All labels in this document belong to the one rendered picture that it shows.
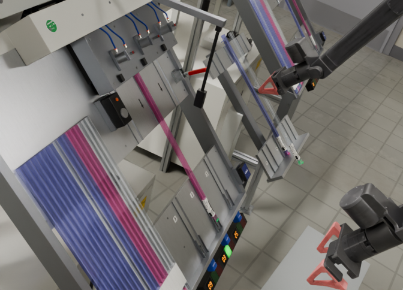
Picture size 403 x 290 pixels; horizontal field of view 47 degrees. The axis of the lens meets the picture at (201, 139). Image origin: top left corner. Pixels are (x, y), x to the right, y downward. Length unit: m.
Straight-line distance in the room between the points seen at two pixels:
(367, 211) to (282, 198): 1.86
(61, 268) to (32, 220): 0.11
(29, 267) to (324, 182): 2.04
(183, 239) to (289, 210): 1.48
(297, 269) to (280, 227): 1.01
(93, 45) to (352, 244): 0.68
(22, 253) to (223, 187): 0.61
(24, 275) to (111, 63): 0.61
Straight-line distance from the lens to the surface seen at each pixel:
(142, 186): 1.61
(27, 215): 0.93
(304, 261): 1.60
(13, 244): 1.43
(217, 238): 1.37
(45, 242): 0.95
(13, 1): 0.97
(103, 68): 1.07
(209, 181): 1.40
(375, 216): 0.91
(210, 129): 1.45
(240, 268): 2.29
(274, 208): 2.65
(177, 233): 1.24
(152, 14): 1.30
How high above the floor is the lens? 1.72
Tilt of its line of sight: 36 degrees down
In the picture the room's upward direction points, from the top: 16 degrees clockwise
